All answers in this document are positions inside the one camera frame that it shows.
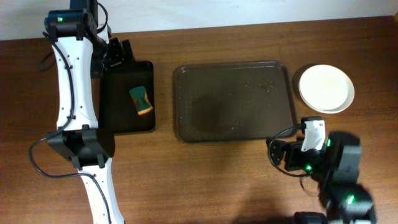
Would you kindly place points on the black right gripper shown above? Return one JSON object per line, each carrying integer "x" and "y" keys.
{"x": 277, "y": 152}

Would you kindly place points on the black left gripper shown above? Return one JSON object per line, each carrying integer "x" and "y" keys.
{"x": 117, "y": 55}

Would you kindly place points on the green and orange sponge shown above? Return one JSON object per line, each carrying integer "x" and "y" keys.
{"x": 141, "y": 101}

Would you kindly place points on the white plate with stain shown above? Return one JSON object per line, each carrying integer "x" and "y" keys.
{"x": 349, "y": 101}

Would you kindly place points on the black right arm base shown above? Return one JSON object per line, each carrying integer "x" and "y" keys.
{"x": 309, "y": 218}

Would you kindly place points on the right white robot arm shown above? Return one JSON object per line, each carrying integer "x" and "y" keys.
{"x": 332, "y": 161}

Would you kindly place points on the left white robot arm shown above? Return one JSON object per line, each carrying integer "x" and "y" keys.
{"x": 84, "y": 49}

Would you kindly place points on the small black tray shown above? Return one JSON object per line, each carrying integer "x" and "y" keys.
{"x": 117, "y": 111}

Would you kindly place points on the large brown tray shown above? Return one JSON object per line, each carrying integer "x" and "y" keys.
{"x": 232, "y": 101}

